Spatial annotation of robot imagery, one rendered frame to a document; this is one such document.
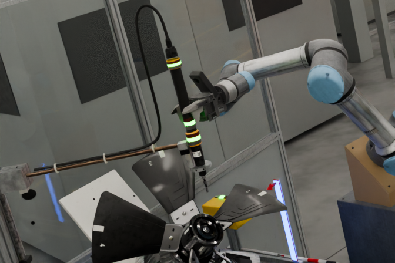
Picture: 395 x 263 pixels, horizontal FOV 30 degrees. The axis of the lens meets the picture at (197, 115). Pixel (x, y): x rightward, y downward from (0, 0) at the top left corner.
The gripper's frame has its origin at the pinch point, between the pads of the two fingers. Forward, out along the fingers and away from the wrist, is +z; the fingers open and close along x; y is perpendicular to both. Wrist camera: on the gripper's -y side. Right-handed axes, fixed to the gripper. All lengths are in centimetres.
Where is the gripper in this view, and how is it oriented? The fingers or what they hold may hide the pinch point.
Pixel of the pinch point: (178, 110)
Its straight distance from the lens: 229.5
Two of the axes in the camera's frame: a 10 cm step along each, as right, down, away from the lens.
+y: 2.4, 9.4, 2.6
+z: -6.4, 3.5, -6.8
